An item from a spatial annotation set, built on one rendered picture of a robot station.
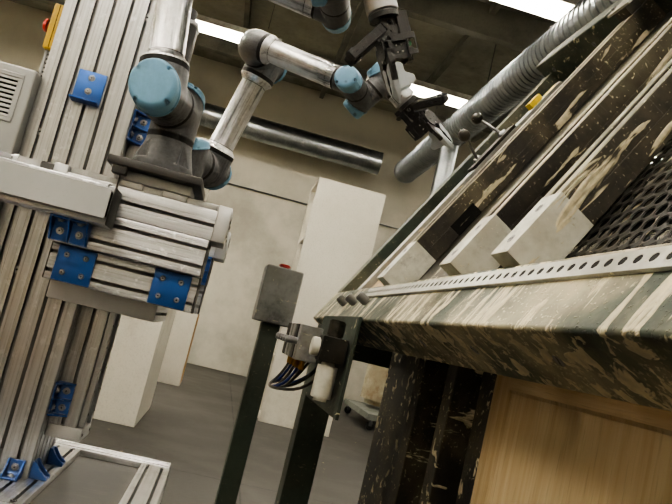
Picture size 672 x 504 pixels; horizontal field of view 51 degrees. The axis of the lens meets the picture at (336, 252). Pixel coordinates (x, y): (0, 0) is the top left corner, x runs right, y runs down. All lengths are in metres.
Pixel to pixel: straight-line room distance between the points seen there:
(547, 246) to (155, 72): 0.99
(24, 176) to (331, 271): 4.38
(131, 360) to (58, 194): 2.74
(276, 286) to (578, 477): 1.32
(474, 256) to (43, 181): 0.94
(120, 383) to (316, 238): 2.25
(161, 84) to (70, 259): 0.47
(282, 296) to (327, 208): 3.71
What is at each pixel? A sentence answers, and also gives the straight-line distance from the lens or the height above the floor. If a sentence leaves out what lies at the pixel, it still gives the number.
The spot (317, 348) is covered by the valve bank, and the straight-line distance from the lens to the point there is 1.64.
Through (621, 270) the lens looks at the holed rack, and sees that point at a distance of 0.75.
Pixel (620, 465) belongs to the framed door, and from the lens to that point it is 1.07.
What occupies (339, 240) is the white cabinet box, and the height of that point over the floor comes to 1.57.
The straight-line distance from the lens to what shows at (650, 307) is 0.66.
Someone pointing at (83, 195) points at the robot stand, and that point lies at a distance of 1.65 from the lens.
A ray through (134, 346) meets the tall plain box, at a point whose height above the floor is 0.45.
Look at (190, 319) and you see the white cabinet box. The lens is 6.97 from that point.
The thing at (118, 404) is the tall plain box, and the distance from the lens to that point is 4.36.
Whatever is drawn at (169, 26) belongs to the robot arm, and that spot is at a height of 1.35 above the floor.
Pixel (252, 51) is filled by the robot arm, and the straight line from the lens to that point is 2.35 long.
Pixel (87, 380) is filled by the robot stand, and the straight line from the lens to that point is 2.01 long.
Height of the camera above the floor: 0.73
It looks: 7 degrees up
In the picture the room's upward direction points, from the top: 14 degrees clockwise
